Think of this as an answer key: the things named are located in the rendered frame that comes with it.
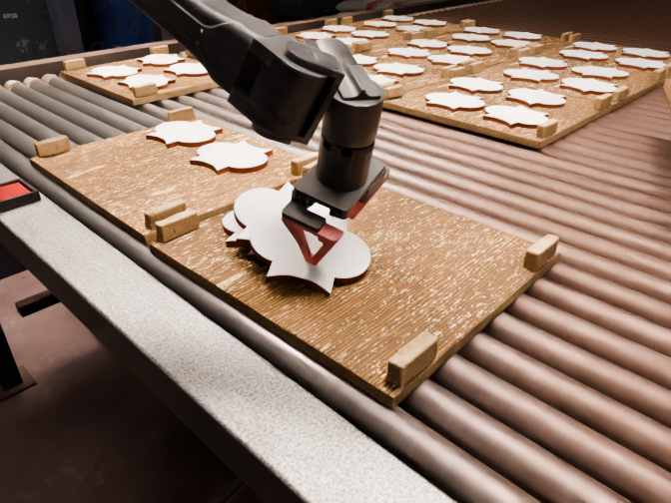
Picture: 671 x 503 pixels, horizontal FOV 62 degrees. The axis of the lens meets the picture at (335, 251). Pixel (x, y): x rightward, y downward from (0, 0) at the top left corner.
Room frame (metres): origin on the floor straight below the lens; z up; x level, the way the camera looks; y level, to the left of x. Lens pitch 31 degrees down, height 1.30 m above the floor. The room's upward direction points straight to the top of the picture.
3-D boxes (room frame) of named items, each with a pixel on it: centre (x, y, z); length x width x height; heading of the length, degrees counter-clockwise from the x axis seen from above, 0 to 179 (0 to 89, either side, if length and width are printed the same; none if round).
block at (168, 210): (0.70, 0.24, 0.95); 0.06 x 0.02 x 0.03; 135
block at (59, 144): (0.97, 0.51, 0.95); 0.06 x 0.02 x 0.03; 135
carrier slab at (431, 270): (0.63, -0.02, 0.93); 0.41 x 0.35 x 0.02; 47
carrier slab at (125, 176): (0.93, 0.28, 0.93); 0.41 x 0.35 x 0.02; 45
